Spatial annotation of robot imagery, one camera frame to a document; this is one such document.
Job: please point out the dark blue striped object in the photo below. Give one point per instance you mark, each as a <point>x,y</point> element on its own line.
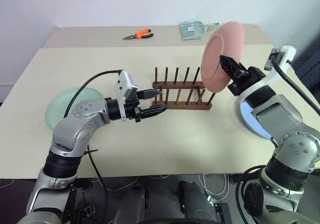
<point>308,64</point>

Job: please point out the green plate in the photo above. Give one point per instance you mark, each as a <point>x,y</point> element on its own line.
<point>60,106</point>

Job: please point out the pink plate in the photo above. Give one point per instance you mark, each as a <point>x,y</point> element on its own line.
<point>215,54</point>

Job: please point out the wooden dish rack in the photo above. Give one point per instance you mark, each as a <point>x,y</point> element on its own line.
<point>180,105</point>

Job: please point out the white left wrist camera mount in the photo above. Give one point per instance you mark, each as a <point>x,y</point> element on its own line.
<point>123,84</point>

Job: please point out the green packaged cloth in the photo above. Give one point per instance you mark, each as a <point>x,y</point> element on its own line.
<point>191,30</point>

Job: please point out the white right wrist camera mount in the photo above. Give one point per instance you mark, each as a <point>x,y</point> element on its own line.
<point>287,52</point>

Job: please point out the dark rounded shape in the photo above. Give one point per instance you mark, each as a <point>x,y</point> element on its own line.
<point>193,201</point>
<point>133,204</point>

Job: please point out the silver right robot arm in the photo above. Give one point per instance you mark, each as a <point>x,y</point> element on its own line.
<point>282,114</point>

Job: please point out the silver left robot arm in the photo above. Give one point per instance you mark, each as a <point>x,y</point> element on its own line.
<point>75,131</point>

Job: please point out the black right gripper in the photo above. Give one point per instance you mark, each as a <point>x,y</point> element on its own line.
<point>246,80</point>

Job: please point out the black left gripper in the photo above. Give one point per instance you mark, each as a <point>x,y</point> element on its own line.
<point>131,109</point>

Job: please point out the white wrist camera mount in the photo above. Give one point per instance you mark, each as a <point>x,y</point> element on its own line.
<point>123,84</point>
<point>287,52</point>

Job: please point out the blue plate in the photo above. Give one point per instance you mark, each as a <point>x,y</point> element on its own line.
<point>247,116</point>

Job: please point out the black round knob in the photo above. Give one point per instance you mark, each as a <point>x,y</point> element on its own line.
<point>254,195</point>

